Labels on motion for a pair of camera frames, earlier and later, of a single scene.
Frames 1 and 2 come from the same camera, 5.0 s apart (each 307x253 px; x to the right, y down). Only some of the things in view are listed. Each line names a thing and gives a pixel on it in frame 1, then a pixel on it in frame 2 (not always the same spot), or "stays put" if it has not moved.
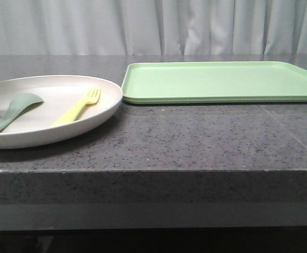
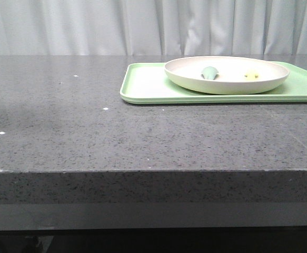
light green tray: x=219 y=81 stays put
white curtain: x=152 y=27 stays put
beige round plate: x=33 y=126 -> x=226 y=75
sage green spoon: x=17 y=106 -> x=209 y=73
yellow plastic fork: x=71 y=114 -> x=251 y=75
